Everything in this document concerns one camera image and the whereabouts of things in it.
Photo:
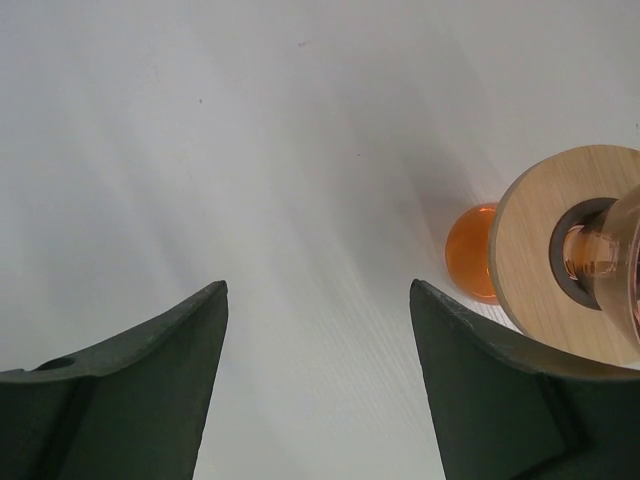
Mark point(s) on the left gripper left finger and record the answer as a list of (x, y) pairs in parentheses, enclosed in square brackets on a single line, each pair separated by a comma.
[(133, 406)]

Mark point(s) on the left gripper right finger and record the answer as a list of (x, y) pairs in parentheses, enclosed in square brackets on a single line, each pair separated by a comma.
[(504, 406)]

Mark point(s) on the wooden dripper ring holder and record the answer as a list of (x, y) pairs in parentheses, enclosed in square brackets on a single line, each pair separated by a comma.
[(519, 246)]

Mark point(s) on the orange glass carafe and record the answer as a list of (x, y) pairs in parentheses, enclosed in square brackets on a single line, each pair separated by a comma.
[(467, 253)]

